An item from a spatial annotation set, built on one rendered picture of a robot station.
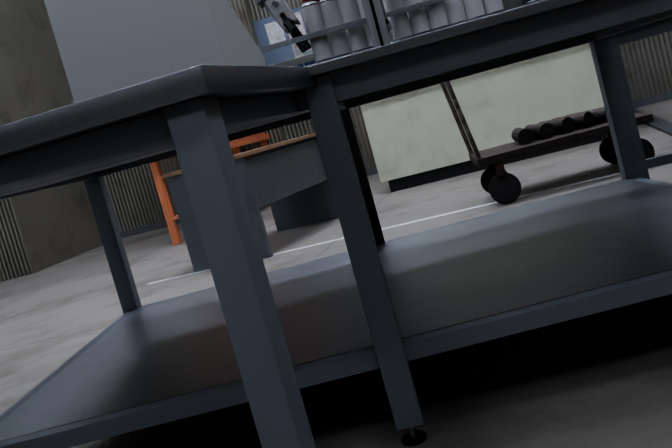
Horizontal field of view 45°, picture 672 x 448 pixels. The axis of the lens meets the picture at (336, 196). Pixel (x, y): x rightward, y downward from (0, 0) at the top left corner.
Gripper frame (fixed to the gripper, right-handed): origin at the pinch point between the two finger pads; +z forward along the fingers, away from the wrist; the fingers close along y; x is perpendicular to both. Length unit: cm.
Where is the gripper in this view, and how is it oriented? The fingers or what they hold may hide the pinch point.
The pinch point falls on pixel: (302, 44)
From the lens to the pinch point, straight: 231.0
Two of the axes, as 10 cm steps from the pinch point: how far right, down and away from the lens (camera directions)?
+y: 0.3, -1.0, 9.9
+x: -8.2, 5.7, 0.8
